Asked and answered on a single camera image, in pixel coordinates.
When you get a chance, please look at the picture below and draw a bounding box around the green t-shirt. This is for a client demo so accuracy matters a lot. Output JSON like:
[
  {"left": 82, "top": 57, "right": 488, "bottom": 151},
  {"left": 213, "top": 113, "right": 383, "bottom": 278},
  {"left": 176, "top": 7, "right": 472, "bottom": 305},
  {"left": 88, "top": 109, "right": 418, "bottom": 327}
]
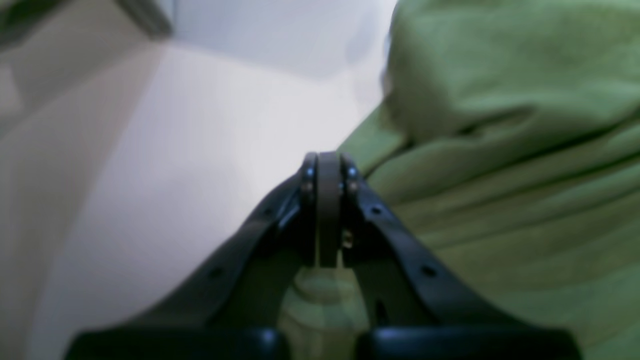
[{"left": 277, "top": 0, "right": 640, "bottom": 360}]

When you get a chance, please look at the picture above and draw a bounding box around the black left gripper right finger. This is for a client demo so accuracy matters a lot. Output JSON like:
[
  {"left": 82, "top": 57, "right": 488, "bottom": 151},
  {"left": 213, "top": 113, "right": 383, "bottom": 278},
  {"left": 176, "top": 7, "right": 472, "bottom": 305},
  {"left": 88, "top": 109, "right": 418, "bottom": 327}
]
[{"left": 338, "top": 153, "right": 583, "bottom": 360}]

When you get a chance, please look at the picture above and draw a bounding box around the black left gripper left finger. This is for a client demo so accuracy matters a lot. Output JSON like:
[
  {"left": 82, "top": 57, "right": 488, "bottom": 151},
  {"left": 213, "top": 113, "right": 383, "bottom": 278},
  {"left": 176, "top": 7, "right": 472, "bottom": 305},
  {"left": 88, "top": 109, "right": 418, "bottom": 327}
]
[{"left": 65, "top": 152, "right": 330, "bottom": 360}]

